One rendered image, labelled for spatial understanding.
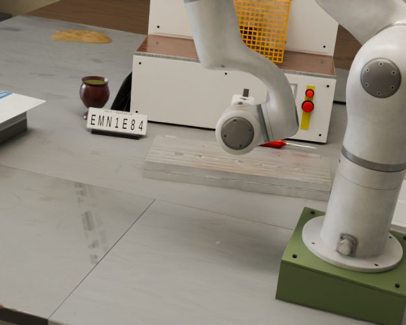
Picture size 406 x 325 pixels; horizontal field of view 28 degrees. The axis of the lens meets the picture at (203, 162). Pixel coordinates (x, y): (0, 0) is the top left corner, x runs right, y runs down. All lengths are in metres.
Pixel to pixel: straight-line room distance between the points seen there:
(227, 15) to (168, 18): 0.93
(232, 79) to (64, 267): 0.87
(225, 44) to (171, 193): 0.48
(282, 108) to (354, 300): 0.37
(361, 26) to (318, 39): 0.95
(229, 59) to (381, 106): 0.31
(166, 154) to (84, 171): 0.20
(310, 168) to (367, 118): 0.61
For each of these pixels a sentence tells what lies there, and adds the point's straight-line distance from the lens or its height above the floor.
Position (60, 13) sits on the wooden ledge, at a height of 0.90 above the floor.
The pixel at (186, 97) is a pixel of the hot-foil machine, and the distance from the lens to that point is 2.22.
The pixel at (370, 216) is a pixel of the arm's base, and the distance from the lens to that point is 1.47.
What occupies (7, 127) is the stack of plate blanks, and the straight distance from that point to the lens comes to 2.10.
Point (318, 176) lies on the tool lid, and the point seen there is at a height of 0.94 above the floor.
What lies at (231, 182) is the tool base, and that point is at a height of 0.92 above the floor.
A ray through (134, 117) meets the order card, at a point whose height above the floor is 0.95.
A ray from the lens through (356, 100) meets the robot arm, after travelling 1.35.
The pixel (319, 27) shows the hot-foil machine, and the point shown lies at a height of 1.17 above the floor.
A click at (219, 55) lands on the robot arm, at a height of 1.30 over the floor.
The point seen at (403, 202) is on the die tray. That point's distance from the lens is 1.96.
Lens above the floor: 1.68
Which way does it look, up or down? 23 degrees down
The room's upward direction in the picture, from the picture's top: 6 degrees clockwise
